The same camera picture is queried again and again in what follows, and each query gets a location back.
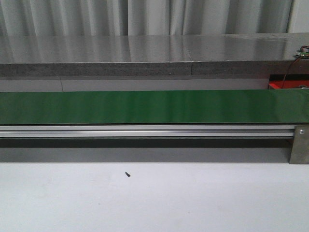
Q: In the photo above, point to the grey stone counter slab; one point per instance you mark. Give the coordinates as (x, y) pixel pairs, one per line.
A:
(213, 54)

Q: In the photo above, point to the red plastic bin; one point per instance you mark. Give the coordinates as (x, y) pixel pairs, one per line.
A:
(290, 81)

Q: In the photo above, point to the green conveyor belt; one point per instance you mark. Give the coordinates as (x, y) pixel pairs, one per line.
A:
(289, 106)

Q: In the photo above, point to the green circuit board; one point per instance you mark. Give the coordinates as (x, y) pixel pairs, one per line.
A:
(302, 52)

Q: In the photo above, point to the white pleated curtain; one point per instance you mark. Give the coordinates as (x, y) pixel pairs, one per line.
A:
(142, 17)

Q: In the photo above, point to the aluminium conveyor side rail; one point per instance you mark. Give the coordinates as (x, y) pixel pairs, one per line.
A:
(80, 131)

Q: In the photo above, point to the steel conveyor mounting bracket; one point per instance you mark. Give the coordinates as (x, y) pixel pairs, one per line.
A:
(300, 148)

